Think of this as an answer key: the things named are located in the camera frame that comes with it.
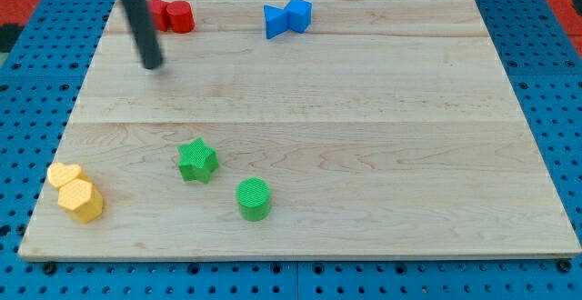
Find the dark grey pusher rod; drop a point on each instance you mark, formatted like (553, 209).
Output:
(144, 33)

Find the red star block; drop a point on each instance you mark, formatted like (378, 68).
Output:
(157, 9)

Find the red cylinder block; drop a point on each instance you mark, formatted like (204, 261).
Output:
(180, 17)

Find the blue triangle block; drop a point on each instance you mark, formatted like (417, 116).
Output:
(275, 21)

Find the green star block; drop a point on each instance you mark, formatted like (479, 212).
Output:
(197, 161)

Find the blue cube block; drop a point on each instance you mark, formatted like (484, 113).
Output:
(299, 14)

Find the yellow heart block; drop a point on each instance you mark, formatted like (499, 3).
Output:
(59, 174)

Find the yellow hexagon block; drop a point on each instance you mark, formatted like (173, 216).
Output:
(80, 200)

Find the green cylinder block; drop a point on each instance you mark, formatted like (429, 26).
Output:
(253, 198)

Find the wooden board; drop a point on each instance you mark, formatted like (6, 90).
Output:
(388, 130)

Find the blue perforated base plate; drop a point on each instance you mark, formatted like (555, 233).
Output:
(39, 84)

